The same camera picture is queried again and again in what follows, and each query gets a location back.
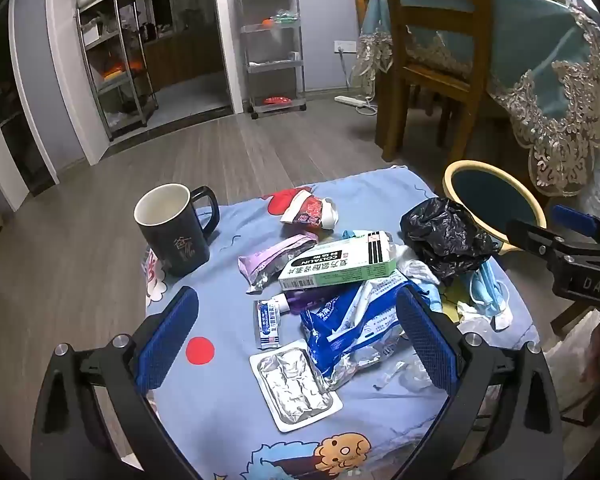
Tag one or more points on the metal shelf rack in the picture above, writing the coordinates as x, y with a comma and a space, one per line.
117, 80

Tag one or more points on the printed blue cloth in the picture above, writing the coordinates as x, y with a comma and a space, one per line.
220, 410

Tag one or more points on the teal bin with yellow rim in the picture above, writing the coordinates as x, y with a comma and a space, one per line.
490, 195

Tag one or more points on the white wall socket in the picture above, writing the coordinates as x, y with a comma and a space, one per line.
345, 47

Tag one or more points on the silver blister pack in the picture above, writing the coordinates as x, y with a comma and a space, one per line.
292, 385

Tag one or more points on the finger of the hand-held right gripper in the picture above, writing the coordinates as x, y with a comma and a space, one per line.
530, 237
575, 220

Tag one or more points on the grey shelf cart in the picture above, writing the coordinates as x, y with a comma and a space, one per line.
272, 65

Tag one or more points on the red packet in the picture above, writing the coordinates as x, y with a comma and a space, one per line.
277, 100

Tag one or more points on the blue face mask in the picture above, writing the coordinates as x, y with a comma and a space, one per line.
485, 285

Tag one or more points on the white power strip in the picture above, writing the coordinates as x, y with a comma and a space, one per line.
352, 102

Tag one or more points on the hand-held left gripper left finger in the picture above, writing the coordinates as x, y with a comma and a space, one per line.
167, 340

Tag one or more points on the wooden kitchen cabinet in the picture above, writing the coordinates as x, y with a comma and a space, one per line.
185, 60

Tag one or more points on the purple wrapper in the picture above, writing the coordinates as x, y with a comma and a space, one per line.
272, 260

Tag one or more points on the clear plastic wrap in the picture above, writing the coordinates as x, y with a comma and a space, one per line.
405, 372

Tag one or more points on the purple tube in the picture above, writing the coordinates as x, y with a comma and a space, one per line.
302, 302

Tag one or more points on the wooden chair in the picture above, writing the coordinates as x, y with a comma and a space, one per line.
572, 317
430, 80

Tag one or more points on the red white wrapper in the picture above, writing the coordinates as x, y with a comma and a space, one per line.
310, 210

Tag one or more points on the black mug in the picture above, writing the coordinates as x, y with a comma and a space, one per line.
175, 245

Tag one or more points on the white tissue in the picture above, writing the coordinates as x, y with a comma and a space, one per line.
415, 265

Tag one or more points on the small blue white sachet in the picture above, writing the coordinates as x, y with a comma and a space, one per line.
269, 322

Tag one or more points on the teal lace tablecloth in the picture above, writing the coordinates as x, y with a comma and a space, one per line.
540, 45

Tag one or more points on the green white medicine box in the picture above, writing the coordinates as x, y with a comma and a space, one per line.
340, 260

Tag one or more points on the black plastic bag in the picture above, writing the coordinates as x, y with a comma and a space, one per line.
445, 240

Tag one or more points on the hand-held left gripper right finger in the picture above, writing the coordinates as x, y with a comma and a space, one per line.
425, 340

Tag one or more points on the blue white foil bag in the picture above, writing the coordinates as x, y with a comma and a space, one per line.
350, 330

